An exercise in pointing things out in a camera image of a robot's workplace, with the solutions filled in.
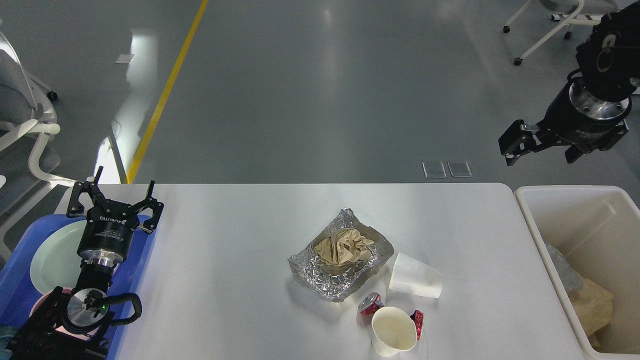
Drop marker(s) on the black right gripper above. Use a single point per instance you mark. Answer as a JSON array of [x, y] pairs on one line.
[[575, 117]]

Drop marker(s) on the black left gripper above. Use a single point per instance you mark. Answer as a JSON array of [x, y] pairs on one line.
[[111, 225]]

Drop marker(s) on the light green plate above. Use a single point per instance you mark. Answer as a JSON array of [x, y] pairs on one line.
[[56, 262]]

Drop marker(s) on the pink mug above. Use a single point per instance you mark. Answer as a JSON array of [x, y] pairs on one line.
[[60, 328]]

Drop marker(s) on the brown paper bag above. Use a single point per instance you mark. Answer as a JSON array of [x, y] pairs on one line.
[[594, 308]]

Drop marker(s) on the brown paper ball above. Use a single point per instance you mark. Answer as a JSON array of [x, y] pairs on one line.
[[344, 247]]

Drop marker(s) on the aluminium foil tray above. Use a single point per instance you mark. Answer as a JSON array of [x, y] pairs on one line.
[[336, 284]]

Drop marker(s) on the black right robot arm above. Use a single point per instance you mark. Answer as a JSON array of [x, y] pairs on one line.
[[608, 61]]

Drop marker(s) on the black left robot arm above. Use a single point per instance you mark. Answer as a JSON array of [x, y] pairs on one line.
[[81, 320]]

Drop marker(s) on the beige waste bin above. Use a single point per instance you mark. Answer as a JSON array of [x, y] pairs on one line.
[[597, 229]]

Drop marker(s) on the blue plastic tray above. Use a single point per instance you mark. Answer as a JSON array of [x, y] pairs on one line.
[[18, 294]]

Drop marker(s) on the white office chair right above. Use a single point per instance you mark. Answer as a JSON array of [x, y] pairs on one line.
[[565, 16]]

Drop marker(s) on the white napkin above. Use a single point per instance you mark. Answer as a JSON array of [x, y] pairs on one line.
[[413, 277]]

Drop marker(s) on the red foil wrapper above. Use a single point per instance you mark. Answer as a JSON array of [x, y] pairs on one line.
[[373, 302]]

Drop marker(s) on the white paper cup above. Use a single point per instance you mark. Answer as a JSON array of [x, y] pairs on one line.
[[393, 331]]

